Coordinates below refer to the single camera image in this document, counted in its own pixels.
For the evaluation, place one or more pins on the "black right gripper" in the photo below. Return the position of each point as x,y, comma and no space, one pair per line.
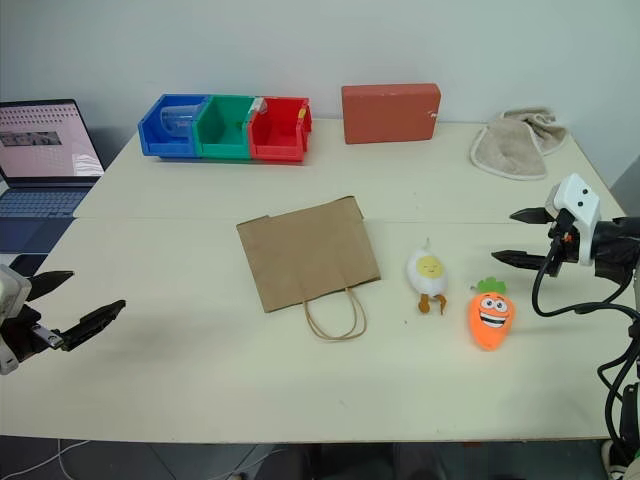
562,245

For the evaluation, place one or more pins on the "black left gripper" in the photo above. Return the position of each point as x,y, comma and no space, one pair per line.
22,332

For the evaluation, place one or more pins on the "brown paper bag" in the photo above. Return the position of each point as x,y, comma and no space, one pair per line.
305,255

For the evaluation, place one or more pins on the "orange carrot plush toy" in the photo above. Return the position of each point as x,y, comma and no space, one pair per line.
490,320

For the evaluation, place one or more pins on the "beige folded towel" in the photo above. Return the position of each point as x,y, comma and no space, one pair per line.
510,147

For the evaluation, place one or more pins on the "egg plush toy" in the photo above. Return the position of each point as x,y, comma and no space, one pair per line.
426,274

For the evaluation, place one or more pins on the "open laptop computer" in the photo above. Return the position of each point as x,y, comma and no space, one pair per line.
42,150

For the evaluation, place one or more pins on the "red-brown rectangular box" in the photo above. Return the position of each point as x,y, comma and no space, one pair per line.
387,112

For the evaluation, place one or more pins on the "blue plastic storage bin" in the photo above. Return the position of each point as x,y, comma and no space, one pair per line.
165,137

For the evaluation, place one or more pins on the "large clear plastic cup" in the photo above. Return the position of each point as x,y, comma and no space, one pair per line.
177,120

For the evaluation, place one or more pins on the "green plastic storage bin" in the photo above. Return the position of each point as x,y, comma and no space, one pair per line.
222,132

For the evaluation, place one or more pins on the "red plastic storage bin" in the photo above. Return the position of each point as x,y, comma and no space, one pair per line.
277,135

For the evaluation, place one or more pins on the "small clear plastic cup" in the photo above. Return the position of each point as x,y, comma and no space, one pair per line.
259,107

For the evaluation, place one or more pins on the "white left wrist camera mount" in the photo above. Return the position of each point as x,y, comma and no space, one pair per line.
11,290

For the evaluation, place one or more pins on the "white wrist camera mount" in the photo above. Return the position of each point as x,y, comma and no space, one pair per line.
580,205
11,290

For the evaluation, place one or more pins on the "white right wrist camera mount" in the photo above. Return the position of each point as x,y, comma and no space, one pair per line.
580,205

